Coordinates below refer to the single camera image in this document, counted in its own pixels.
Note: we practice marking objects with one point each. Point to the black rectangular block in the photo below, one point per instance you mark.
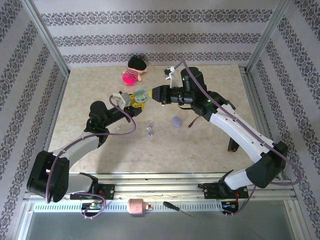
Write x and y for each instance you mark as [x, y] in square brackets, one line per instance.
[232, 146]

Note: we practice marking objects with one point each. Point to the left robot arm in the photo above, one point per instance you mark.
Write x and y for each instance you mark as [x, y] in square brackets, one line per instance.
[75, 150]

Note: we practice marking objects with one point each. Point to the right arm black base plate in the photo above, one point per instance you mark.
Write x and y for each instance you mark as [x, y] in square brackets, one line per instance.
[210, 191]

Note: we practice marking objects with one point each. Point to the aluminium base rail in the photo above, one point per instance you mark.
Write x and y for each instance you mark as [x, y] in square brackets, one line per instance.
[162, 186]

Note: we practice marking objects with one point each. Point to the aluminium frame post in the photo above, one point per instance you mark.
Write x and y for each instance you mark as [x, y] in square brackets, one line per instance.
[265, 40]
[48, 41]

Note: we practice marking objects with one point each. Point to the green earbud charging case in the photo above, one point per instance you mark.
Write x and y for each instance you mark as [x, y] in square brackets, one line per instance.
[141, 92]

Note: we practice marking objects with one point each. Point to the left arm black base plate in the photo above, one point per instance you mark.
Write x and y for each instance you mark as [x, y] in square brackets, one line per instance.
[108, 191]

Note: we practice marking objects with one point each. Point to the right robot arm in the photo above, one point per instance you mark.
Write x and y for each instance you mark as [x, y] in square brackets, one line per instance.
[237, 132]

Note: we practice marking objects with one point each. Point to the grey metal sheet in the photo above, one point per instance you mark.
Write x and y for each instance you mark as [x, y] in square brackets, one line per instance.
[150, 227]

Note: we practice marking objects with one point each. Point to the plush doll with black hair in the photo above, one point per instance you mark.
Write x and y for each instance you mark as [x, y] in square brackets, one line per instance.
[136, 65]

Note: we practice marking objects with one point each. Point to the purple earbud charging case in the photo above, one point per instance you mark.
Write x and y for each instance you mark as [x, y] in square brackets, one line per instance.
[177, 122]

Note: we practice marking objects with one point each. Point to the small circuit board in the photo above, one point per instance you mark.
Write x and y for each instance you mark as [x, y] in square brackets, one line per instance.
[93, 205]
[228, 205]

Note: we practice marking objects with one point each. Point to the pink cylindrical bottle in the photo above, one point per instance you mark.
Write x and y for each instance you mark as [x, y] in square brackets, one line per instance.
[136, 206]

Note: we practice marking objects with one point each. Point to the aluminium side rail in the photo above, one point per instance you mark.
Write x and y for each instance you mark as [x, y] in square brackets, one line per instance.
[251, 87]
[57, 112]

